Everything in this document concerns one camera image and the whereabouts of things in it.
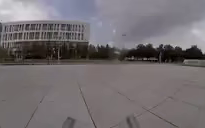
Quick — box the grey paved slab plaza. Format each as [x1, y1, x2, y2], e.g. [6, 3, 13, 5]
[0, 63, 205, 128]

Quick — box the row of trees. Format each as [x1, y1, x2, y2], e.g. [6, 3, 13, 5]
[0, 39, 205, 64]

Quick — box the white curved building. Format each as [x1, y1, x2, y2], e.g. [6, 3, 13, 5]
[0, 19, 91, 60]

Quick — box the robot's own part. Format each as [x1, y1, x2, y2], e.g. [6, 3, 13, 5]
[61, 116, 77, 128]
[125, 114, 141, 128]

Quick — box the pale low wall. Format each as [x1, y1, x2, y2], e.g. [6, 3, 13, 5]
[182, 59, 205, 68]

